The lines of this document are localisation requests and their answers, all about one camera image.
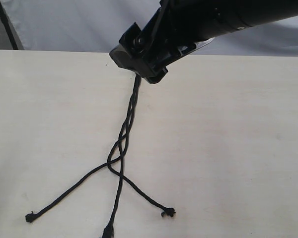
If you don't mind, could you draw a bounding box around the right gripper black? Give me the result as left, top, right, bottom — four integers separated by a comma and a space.
109, 0, 213, 84

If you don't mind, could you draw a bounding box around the black rope strand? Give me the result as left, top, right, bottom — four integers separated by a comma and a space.
107, 75, 176, 219
25, 75, 141, 223
101, 75, 141, 238

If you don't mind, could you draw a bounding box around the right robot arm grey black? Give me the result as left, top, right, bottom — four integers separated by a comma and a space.
109, 0, 298, 84

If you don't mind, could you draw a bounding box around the black stand pole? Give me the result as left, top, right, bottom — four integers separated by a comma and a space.
0, 2, 19, 50

